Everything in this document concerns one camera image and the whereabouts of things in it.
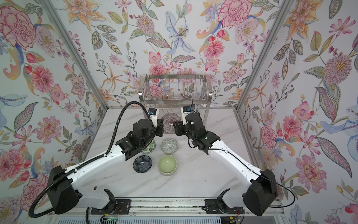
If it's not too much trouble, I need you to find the purple ribbed bowl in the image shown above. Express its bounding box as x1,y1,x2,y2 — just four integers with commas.
162,113,181,134

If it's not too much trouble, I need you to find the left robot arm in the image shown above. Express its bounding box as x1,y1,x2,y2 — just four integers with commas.
46,119,164,215

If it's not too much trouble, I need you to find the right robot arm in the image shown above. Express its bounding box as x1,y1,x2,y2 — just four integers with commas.
173,112,277,216

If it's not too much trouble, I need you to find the steel two-tier dish rack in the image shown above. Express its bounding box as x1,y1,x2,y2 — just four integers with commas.
139,74,213,124

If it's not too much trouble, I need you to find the green white patterned bowl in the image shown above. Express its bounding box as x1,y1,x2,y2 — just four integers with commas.
160,138,179,155

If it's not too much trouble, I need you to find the green leaf pattern bowl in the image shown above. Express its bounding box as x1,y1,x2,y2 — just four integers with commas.
141,140,157,154

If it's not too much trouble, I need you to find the dark blue flower bowl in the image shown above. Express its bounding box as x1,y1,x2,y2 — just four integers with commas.
133,155,153,174

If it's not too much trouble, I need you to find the light green bowl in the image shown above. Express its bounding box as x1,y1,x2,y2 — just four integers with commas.
158,155,178,176

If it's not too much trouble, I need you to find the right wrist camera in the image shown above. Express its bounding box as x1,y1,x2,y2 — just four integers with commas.
180,105,192,126

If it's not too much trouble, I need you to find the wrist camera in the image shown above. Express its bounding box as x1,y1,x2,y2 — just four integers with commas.
148,107,158,127
180,105,192,126

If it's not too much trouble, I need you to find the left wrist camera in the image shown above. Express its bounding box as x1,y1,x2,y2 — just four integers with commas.
148,107,158,127

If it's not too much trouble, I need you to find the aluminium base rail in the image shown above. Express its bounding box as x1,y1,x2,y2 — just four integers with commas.
44,196,286,217

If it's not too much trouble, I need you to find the black corrugated cable conduit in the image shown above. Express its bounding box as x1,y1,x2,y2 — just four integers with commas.
27,101,152,219

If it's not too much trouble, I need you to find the right aluminium corner post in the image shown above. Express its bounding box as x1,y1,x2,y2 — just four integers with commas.
235,1,292,112

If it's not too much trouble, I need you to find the aluminium corner post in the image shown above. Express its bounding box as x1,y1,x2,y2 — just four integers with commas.
39,0,109,112
235,1,292,112

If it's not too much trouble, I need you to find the left aluminium corner post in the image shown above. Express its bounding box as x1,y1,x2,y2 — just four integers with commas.
39,0,109,112

